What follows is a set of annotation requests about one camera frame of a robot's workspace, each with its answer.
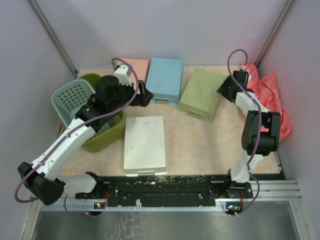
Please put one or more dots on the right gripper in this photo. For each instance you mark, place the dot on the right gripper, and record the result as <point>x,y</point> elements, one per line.
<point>221,89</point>

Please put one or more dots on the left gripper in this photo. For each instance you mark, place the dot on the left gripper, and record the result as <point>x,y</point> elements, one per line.
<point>143,98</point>

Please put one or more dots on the pink perforated tray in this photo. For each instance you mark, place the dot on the pink perforated tray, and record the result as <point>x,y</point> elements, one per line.
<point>140,66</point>

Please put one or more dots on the blue perforated tray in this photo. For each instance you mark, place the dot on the blue perforated tray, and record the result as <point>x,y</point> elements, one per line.
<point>164,80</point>

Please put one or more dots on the light green perforated tray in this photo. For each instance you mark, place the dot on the light green perforated tray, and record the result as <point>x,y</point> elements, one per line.
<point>200,96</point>

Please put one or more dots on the white perforated tray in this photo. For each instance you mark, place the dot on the white perforated tray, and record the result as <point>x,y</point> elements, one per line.
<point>145,146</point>

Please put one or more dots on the teal perforated basket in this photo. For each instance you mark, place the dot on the teal perforated basket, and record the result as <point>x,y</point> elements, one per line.
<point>69,98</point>

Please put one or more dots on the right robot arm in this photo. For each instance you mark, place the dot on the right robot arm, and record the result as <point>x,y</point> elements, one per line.
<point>261,132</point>

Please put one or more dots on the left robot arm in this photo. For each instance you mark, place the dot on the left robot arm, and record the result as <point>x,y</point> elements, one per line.
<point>41,177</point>

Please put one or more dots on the red plastic bag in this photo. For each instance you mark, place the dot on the red plastic bag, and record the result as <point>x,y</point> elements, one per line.
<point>267,91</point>

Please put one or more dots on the olive green plastic tub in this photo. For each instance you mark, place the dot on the olive green plastic tub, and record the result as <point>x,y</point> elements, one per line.
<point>110,135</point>

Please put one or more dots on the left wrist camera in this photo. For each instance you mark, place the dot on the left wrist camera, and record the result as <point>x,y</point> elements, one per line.
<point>123,74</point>

